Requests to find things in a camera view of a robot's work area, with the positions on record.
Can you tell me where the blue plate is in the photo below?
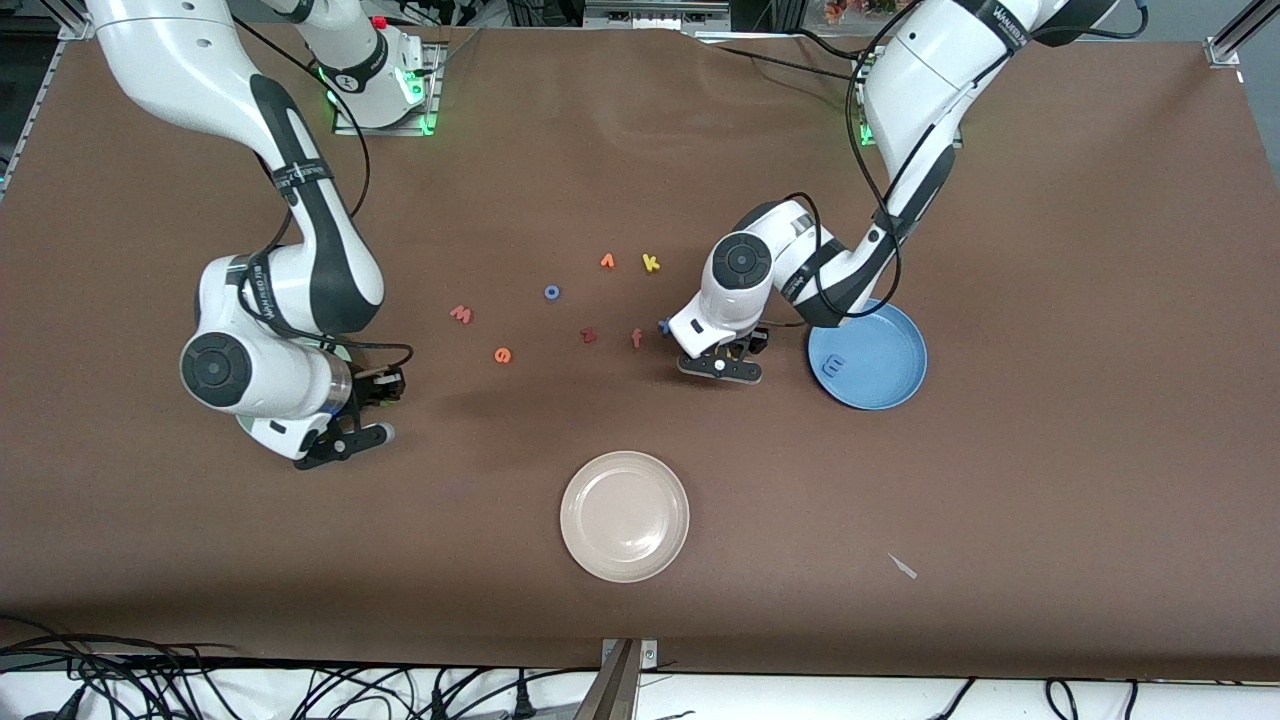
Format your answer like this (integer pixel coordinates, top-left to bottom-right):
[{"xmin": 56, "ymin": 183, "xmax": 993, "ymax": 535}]
[{"xmin": 808, "ymin": 298, "xmax": 928, "ymax": 411}]

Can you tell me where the beige plate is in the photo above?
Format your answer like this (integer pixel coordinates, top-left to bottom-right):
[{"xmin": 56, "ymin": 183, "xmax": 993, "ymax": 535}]
[{"xmin": 560, "ymin": 451, "xmax": 691, "ymax": 584}]

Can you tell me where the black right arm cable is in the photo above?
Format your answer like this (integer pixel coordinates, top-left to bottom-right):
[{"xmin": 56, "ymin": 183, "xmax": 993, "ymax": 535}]
[{"xmin": 232, "ymin": 15, "xmax": 414, "ymax": 373}]

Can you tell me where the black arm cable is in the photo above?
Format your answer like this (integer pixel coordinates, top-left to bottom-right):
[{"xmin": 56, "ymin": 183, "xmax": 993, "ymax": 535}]
[
  {"xmin": 745, "ymin": 0, "xmax": 1151, "ymax": 321},
  {"xmin": 232, "ymin": 15, "xmax": 414, "ymax": 373}
]

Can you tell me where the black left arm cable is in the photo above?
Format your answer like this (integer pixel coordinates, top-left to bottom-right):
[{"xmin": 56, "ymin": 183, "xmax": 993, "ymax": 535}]
[{"xmin": 745, "ymin": 0, "xmax": 1151, "ymax": 321}]

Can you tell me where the black cable on table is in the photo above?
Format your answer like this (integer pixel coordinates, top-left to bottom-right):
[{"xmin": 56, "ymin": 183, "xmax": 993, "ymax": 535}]
[{"xmin": 690, "ymin": 28, "xmax": 881, "ymax": 86}]

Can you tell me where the metal table edge bracket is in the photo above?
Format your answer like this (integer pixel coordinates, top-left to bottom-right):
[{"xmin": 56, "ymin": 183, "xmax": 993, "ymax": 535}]
[{"xmin": 575, "ymin": 638, "xmax": 661, "ymax": 720}]

